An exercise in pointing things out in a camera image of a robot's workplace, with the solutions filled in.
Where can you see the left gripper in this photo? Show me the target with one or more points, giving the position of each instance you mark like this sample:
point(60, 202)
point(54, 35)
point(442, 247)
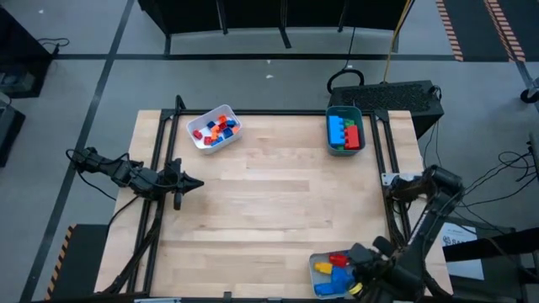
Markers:
point(177, 183)

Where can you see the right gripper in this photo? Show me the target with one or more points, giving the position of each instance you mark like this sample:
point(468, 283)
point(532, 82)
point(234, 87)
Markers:
point(366, 273)

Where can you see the medium red toy block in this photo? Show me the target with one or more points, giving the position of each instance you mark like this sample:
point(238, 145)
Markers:
point(339, 260)

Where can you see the medium yellow toy block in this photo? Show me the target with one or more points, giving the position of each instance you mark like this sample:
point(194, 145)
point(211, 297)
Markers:
point(323, 268)

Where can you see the light grey plastic bin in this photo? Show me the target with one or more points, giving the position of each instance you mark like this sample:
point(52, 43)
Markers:
point(318, 257)

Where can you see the small red toy cube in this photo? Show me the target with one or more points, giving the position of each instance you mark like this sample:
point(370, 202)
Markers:
point(223, 125)
point(197, 134)
point(207, 141)

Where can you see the small blue toy cube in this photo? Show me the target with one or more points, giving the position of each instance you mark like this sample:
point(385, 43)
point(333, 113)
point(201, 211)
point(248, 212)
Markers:
point(231, 123)
point(217, 142)
point(211, 125)
point(227, 133)

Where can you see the small orange toy block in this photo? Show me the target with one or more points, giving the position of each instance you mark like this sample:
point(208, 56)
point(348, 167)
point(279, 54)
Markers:
point(222, 119)
point(215, 131)
point(236, 129)

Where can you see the white plastic bin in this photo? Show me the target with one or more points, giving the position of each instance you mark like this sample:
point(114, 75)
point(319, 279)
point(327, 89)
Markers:
point(199, 123)

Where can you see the large red toy block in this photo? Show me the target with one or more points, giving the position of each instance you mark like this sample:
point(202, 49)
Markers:
point(353, 138)

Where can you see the large blue toy block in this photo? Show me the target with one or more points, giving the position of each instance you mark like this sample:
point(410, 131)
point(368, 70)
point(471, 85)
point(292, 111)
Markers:
point(336, 130)

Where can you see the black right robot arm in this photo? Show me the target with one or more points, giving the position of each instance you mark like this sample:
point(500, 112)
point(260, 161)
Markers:
point(425, 235)

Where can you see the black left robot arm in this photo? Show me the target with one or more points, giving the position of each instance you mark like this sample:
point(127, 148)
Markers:
point(135, 179)

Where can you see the white printed paper sheet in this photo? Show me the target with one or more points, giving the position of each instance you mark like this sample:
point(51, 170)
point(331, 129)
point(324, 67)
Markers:
point(467, 269)

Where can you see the black hazard-striped floor mat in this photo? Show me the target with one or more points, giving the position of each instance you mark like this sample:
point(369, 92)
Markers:
point(84, 261)
point(476, 25)

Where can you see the black stand beam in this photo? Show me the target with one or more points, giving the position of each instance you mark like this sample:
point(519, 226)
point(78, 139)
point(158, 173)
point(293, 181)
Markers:
point(505, 244)

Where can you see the teal plastic bin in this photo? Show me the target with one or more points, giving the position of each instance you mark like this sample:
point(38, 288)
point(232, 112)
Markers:
point(339, 111)

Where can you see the black mesh computer tower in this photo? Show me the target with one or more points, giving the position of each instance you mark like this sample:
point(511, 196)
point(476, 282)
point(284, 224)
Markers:
point(387, 97)

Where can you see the black folding partition screen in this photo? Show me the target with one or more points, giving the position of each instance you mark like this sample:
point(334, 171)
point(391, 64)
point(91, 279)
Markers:
point(252, 12)

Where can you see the black equipment case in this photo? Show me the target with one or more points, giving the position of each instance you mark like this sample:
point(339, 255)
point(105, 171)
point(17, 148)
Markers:
point(10, 134)

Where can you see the black equipment cart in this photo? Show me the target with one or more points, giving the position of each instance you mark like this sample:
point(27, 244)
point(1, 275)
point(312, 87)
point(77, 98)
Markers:
point(21, 46)

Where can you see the black caster wheel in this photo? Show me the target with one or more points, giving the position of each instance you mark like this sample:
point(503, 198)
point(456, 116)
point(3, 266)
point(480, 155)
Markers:
point(529, 96)

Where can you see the black aluminium table frame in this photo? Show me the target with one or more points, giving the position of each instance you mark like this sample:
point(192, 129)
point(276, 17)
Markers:
point(273, 112)

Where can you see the small black table-edge camera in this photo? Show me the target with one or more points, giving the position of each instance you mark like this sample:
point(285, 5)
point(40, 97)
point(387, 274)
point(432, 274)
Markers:
point(227, 296)

